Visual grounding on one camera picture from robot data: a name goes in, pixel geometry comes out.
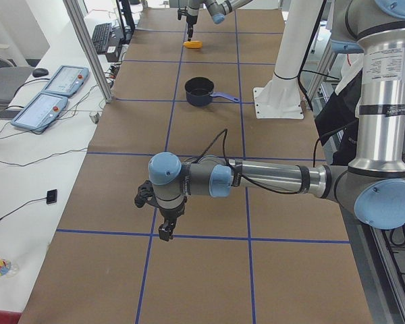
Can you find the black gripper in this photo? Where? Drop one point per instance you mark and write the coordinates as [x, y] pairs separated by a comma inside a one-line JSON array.
[[171, 213], [191, 13]]

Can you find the yellow corn cob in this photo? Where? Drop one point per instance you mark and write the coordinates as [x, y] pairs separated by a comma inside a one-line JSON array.
[[193, 44]]

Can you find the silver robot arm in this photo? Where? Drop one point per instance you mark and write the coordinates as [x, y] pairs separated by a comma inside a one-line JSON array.
[[218, 11], [371, 186]]

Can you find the dark blue saucepan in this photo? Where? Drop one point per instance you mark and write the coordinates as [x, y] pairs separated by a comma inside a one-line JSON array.
[[200, 92]]

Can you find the brown paper table cover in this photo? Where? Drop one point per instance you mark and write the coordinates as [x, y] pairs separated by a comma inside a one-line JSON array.
[[253, 257]]

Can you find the black keyboard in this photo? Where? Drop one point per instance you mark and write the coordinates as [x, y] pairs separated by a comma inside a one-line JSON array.
[[100, 37]]

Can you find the small black square device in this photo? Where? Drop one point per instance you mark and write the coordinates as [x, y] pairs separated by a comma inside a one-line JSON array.
[[51, 196]]

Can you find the upper blue teach pendant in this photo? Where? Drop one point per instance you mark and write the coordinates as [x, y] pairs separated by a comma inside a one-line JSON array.
[[67, 80]]

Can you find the blue teach pendant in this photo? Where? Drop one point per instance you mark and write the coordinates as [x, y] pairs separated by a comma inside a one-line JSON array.
[[40, 112], [67, 80]]

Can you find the black computer mouse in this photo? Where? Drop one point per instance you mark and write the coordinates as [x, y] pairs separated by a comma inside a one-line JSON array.
[[40, 72]]

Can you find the plastic bottle red label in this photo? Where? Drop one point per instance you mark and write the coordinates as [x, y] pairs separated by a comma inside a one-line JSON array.
[[8, 268]]

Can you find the lower blue teach pendant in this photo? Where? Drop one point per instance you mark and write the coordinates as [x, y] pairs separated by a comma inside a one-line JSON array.
[[40, 112]]

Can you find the person in white coat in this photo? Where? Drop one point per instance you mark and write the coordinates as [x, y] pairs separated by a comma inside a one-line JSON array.
[[340, 110]]

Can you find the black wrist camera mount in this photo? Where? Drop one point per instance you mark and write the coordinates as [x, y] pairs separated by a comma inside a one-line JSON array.
[[145, 195], [182, 13]]

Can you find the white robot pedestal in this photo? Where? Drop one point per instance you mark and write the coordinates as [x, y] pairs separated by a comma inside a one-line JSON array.
[[280, 97]]

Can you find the aluminium frame post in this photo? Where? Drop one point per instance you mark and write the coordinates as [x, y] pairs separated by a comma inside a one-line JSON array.
[[77, 19]]

